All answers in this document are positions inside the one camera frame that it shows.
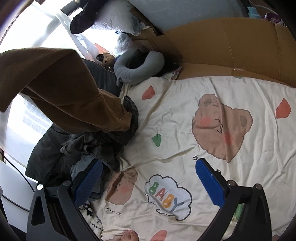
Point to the grey camouflage jacket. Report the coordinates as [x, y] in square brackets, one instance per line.
[104, 146]

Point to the person bare foot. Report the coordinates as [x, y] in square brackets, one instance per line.
[128, 235]

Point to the blue detergent bottle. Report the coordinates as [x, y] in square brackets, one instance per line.
[252, 12]

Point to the cream bear print bedsheet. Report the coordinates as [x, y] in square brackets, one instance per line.
[243, 127]

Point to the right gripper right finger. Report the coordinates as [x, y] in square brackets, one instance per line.
[254, 222]

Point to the white spotted plush fabric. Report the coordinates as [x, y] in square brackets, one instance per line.
[91, 218]

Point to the brown graphic t-shirt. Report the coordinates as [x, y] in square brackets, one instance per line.
[62, 87]

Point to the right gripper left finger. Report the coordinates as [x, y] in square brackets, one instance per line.
[54, 213]

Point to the grey neck pillow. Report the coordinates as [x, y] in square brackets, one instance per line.
[134, 66]

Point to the grey wrapped mattress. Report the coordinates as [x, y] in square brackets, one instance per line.
[166, 15]

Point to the dark green pillow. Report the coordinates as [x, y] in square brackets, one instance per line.
[46, 158]

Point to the small teddy bear toy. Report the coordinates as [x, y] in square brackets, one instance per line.
[106, 59]

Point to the white pillow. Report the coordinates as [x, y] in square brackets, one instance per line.
[116, 15]

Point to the brown cardboard sheet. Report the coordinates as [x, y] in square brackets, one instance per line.
[240, 47]

